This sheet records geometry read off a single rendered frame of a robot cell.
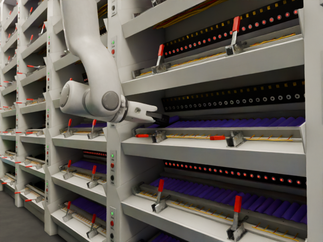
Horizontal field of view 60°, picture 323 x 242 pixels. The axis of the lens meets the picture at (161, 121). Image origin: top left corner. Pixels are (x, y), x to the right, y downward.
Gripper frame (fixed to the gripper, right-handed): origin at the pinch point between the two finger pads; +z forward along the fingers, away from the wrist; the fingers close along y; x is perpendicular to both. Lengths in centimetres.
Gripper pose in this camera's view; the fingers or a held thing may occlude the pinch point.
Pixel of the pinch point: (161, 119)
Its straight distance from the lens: 89.5
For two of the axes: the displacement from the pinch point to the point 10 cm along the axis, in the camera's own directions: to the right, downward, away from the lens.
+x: -1.3, 9.8, -1.3
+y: -6.3, 0.2, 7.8
